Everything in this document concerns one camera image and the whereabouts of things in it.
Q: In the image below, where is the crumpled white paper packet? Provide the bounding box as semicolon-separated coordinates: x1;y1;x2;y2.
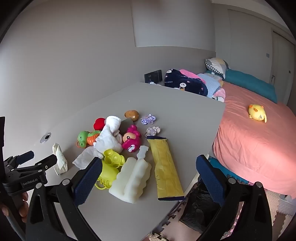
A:
52;143;68;175

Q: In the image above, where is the white crumpled cloth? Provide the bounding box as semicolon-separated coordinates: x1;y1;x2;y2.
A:
93;115;123;158

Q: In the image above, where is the pink and white fleece blanket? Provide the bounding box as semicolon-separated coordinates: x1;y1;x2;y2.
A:
213;88;226;102

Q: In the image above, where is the red heart toy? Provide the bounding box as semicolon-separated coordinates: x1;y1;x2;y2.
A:
93;118;107;131

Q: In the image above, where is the beige foam floor mat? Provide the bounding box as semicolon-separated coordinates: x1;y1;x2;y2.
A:
265;188;295;234

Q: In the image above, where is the green and orange turtle toy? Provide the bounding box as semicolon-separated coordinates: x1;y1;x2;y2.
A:
77;130;102;148

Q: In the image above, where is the bed with pink sheet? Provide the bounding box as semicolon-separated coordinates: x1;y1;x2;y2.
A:
213;81;296;199

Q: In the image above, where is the light blue blanket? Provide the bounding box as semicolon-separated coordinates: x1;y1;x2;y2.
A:
198;73;223;99

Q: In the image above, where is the yellow plastic toy mold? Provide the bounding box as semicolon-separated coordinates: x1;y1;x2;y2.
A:
102;149;126;173
95;161;119;190

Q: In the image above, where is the black trash bag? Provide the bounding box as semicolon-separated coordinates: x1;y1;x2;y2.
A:
179;176;222;233

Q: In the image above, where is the checkered pillow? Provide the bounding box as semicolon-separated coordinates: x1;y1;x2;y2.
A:
205;57;230;79

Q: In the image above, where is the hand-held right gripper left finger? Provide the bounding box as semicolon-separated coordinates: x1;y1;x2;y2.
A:
25;156;103;241

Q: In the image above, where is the black digital clock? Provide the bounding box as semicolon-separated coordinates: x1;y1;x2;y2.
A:
144;70;162;83

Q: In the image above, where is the small white bear figure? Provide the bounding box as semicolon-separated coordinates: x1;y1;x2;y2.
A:
136;145;149;161

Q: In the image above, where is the yellow snack wrapper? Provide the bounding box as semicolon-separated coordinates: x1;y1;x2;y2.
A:
147;136;186;201

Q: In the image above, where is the person's left hand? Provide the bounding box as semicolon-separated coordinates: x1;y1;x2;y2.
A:
0;191;29;223

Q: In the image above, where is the teal pillow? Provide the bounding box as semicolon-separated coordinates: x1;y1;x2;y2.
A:
223;69;277;103

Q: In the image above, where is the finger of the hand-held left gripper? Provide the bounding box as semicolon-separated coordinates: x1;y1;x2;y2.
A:
6;154;58;181
3;151;35;168

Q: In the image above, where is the grey foam corner guard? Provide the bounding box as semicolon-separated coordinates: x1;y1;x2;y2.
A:
120;118;133;135

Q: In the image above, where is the purple butterfly ornament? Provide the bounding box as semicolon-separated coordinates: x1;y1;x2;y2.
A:
141;114;156;126

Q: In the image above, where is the teal foam floor mat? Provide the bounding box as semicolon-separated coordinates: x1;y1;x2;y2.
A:
208;156;234;178

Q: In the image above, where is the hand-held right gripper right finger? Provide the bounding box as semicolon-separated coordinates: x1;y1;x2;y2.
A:
196;154;273;241

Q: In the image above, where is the white paper tissue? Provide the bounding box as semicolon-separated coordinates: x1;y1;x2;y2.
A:
72;147;104;169

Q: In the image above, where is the yellow chick plush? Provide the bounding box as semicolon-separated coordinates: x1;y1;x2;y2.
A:
248;104;267;123

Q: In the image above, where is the white foam sponge block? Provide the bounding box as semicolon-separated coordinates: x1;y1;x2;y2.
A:
108;157;152;204

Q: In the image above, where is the navy printed blanket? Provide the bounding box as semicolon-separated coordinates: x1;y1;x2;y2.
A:
164;69;208;96

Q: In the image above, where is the grey door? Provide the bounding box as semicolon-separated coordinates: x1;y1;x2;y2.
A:
269;30;296;107

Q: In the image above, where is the brown toy potato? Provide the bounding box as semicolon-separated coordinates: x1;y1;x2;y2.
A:
125;110;139;121

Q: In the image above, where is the pink doll toy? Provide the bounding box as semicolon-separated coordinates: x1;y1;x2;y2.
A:
122;125;141;153

